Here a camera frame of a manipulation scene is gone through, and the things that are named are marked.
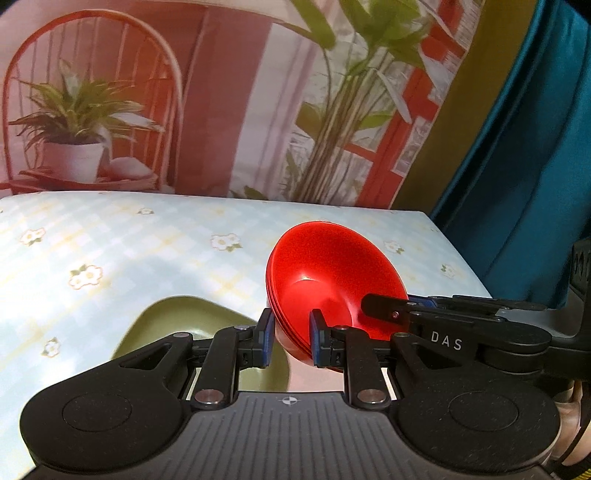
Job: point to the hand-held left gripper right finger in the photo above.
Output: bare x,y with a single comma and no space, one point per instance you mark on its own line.
317,344

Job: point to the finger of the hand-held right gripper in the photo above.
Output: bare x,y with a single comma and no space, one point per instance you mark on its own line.
480,305
498,339

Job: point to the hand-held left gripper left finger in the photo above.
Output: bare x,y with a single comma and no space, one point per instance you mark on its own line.
265,339

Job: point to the person's right hand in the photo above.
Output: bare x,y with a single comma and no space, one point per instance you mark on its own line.
569,408

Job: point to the teal curtain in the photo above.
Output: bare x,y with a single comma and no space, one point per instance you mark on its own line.
531,184

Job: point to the olive fabric strip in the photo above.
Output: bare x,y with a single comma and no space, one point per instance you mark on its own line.
461,115

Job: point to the wall poster with plants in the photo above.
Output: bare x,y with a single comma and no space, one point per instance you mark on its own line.
231,92

